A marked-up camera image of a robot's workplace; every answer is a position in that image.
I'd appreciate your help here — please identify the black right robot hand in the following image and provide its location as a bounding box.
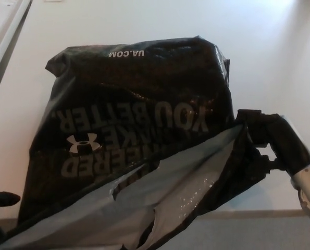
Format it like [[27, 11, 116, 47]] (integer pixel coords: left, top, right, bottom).
[[235, 109, 310, 183]]

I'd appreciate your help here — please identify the black printed plastic shopping bag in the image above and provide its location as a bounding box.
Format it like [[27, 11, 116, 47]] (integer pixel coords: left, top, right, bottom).
[[0, 35, 270, 250]]

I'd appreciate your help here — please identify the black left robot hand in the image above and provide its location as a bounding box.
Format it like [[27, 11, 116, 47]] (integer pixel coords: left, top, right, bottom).
[[0, 185, 21, 209]]

